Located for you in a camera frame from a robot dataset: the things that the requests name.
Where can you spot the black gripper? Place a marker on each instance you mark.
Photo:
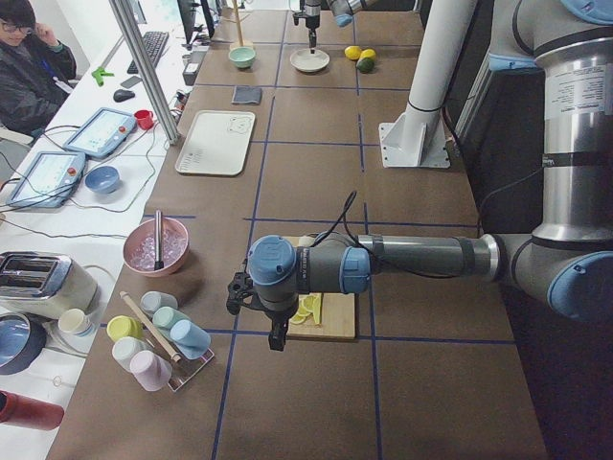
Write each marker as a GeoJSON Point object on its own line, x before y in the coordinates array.
{"type": "Point", "coordinates": [277, 317]}
{"type": "Point", "coordinates": [311, 19]}

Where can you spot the cream round plate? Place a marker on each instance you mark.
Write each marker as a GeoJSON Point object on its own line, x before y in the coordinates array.
{"type": "Point", "coordinates": [309, 60]}

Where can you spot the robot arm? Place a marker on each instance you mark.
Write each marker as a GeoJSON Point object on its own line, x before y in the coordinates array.
{"type": "Point", "coordinates": [565, 262]}
{"type": "Point", "coordinates": [343, 12]}

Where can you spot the white bear tray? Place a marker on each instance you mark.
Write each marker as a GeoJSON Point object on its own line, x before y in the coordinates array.
{"type": "Point", "coordinates": [217, 143]}

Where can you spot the green avocado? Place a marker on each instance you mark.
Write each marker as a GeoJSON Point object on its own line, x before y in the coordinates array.
{"type": "Point", "coordinates": [365, 65]}

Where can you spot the bamboo cutting board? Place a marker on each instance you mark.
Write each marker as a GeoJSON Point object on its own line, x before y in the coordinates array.
{"type": "Point", "coordinates": [338, 310]}

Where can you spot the wooden mug stand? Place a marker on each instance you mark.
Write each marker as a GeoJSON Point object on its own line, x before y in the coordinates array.
{"type": "Point", "coordinates": [241, 42]}

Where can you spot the mint green bowl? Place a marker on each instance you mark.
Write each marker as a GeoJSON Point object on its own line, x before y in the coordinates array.
{"type": "Point", "coordinates": [242, 57]}

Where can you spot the light blue cup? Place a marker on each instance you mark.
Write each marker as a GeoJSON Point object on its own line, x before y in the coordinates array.
{"type": "Point", "coordinates": [192, 341]}

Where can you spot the grey folded cloth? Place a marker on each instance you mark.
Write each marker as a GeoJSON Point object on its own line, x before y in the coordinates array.
{"type": "Point", "coordinates": [246, 95]}

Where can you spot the mint green cup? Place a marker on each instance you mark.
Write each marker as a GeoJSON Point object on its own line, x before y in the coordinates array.
{"type": "Point", "coordinates": [165, 318]}

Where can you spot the pink cup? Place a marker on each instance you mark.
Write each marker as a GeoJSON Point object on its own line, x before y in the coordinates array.
{"type": "Point", "coordinates": [150, 370]}

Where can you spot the grey cup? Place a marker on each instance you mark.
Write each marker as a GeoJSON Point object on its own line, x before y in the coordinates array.
{"type": "Point", "coordinates": [153, 300]}

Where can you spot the white cup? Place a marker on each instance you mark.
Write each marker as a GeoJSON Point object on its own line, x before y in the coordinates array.
{"type": "Point", "coordinates": [126, 348]}

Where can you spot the black keyboard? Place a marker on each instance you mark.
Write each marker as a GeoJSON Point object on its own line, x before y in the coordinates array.
{"type": "Point", "coordinates": [155, 43]}

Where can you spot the yellow cup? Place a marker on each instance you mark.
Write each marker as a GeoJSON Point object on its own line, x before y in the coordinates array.
{"type": "Point", "coordinates": [121, 326]}

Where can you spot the pink bowl with ice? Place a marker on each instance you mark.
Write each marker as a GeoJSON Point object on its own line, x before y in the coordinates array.
{"type": "Point", "coordinates": [140, 249]}

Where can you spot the red cup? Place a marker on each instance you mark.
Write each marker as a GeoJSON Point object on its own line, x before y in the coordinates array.
{"type": "Point", "coordinates": [144, 119]}

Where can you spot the black computer mouse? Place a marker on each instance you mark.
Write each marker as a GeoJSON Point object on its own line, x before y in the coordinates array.
{"type": "Point", "coordinates": [122, 95]}

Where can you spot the cream paper cup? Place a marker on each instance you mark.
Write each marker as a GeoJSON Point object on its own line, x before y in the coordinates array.
{"type": "Point", "coordinates": [75, 322]}

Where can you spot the teach pendant tablet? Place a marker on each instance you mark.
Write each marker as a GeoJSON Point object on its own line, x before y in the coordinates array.
{"type": "Point", "coordinates": [102, 133]}
{"type": "Point", "coordinates": [51, 178]}

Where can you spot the cream toaster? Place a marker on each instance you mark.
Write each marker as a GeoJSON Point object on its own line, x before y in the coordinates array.
{"type": "Point", "coordinates": [44, 284]}

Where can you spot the red bottle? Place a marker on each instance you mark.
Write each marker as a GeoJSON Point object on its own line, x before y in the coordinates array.
{"type": "Point", "coordinates": [22, 411]}

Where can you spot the seated person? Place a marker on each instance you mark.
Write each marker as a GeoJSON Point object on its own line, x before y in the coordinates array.
{"type": "Point", "coordinates": [36, 70]}

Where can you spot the white wire cup rack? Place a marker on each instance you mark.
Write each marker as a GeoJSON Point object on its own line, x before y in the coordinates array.
{"type": "Point", "coordinates": [184, 370]}

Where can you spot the white mounting post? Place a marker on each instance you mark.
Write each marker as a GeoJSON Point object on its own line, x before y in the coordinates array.
{"type": "Point", "coordinates": [417, 139]}

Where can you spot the aluminium frame post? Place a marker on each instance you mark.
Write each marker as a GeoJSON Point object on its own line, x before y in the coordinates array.
{"type": "Point", "coordinates": [132, 36]}

